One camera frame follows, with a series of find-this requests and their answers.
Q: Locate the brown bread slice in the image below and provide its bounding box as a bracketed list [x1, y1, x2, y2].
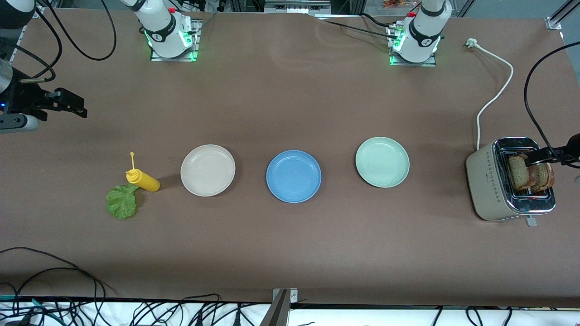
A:
[528, 162, 556, 193]
[507, 155, 530, 191]

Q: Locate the yellow squeeze bottle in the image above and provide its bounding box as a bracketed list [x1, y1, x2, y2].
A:
[126, 152, 160, 192]

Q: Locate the green lettuce leaf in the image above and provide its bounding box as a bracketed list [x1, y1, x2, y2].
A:
[106, 183, 140, 220]

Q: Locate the beige plate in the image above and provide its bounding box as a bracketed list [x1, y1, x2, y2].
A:
[180, 144, 236, 197]

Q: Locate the light green plate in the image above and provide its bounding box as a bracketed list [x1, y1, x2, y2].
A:
[355, 137, 410, 188]

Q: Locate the blue plate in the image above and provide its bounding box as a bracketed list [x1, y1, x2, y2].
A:
[266, 150, 322, 203]

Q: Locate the beige chrome-top toaster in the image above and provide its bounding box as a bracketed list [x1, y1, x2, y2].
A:
[466, 137, 557, 227]

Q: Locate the aluminium corner profile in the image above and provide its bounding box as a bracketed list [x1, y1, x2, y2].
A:
[545, 0, 580, 31]

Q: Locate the grey metal box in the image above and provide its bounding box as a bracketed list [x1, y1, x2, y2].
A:
[264, 0, 332, 15]

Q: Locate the aluminium side rail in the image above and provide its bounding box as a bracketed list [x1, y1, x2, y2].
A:
[8, 17, 29, 62]

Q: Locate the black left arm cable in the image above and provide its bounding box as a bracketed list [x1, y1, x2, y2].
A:
[524, 41, 580, 152]

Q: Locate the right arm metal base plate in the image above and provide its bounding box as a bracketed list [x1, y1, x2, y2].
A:
[150, 18, 201, 62]

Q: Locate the white toaster power cord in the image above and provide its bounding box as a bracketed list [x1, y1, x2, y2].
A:
[465, 38, 514, 151]

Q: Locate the long black floor cable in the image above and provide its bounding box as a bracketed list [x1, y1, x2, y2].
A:
[0, 247, 116, 299]

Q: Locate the looped black floor cable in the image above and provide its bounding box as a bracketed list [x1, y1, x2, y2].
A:
[13, 267, 107, 300]

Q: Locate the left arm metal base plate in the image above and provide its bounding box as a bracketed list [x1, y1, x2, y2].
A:
[388, 23, 438, 67]

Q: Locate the black cable behind table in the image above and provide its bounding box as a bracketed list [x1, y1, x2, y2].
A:
[315, 13, 399, 40]

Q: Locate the aluminium camera post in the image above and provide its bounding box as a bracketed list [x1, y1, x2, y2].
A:
[259, 288, 299, 326]

